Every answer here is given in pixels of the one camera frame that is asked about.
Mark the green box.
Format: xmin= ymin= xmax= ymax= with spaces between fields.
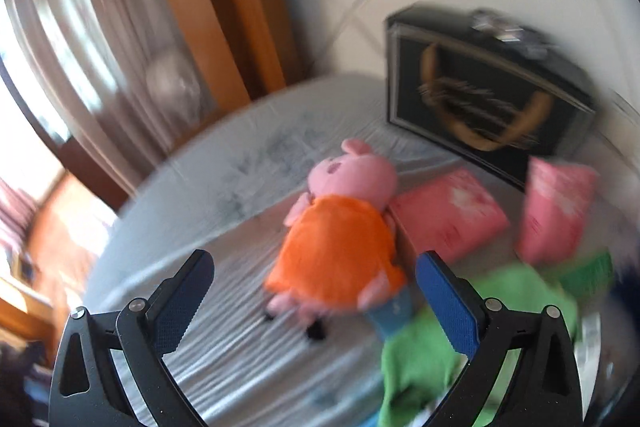
xmin=560 ymin=252 xmax=613 ymax=298

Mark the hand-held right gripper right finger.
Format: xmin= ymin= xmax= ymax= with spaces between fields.
xmin=415 ymin=250 xmax=585 ymax=427

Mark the pink box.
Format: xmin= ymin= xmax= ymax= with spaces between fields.
xmin=389 ymin=169 xmax=510 ymax=264
xmin=516 ymin=157 xmax=598 ymax=265

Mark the black gift box gold print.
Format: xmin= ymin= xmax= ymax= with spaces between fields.
xmin=384 ymin=6 xmax=598 ymax=190

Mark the wooden cabinet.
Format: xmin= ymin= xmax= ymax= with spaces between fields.
xmin=0 ymin=172 xmax=118 ymax=358

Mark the green cloth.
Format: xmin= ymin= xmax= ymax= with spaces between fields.
xmin=380 ymin=264 xmax=581 ymax=427

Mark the sheer curtain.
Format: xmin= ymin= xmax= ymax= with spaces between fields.
xmin=0 ymin=0 xmax=216 ymax=148

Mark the blue fabric item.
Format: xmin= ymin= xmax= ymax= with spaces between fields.
xmin=365 ymin=292 xmax=416 ymax=340

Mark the pink pig plush toy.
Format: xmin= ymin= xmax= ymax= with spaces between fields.
xmin=264 ymin=138 xmax=408 ymax=340

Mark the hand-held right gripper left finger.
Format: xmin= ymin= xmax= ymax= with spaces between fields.
xmin=48 ymin=249 xmax=217 ymax=427

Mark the white covered round desktop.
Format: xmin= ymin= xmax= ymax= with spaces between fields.
xmin=82 ymin=74 xmax=640 ymax=427

